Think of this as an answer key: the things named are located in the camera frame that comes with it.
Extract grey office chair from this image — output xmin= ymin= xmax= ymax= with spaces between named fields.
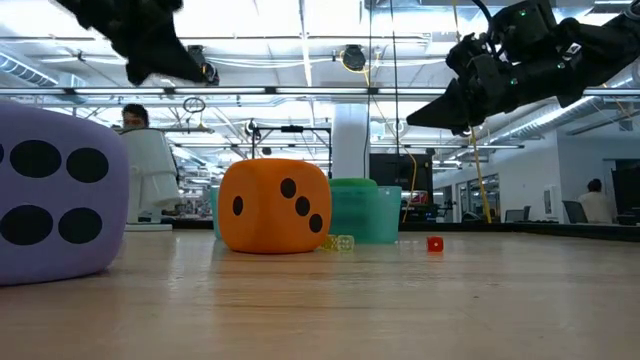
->
xmin=562 ymin=199 xmax=589 ymax=225

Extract white cylindrical device on stand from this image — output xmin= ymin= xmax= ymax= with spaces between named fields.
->
xmin=119 ymin=128 xmax=182 ymax=233

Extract yellow cable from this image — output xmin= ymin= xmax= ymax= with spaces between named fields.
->
xmin=451 ymin=0 xmax=494 ymax=224

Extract large green foam die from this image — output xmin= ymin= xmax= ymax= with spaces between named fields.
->
xmin=328 ymin=177 xmax=380 ymax=236

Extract large purple foam die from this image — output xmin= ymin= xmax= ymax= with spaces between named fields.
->
xmin=0 ymin=102 xmax=131 ymax=287

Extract long grey overhead rail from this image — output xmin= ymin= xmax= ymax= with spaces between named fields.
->
xmin=0 ymin=85 xmax=640 ymax=97

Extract black metal table frame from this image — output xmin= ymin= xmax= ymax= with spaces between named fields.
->
xmin=164 ymin=218 xmax=640 ymax=243

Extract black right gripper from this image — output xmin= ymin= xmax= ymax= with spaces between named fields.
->
xmin=407 ymin=49 xmax=540 ymax=134

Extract large orange foam die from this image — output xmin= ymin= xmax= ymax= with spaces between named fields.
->
xmin=217 ymin=158 xmax=333 ymax=255

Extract black metal stand frame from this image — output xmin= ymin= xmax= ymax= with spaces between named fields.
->
xmin=248 ymin=119 xmax=334 ymax=180

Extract black ceiling cable reel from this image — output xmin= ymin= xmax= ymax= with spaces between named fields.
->
xmin=187 ymin=44 xmax=221 ymax=86
xmin=342 ymin=44 xmax=367 ymax=72

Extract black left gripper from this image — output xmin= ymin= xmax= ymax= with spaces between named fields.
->
xmin=54 ymin=0 xmax=206 ymax=86

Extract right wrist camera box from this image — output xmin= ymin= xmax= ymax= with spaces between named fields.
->
xmin=446 ymin=34 xmax=494 ymax=71

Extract person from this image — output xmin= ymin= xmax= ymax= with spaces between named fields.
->
xmin=578 ymin=178 xmax=617 ymax=225
xmin=121 ymin=103 xmax=151 ymax=131

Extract black display screen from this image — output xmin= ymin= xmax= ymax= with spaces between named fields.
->
xmin=369 ymin=152 xmax=434 ymax=221

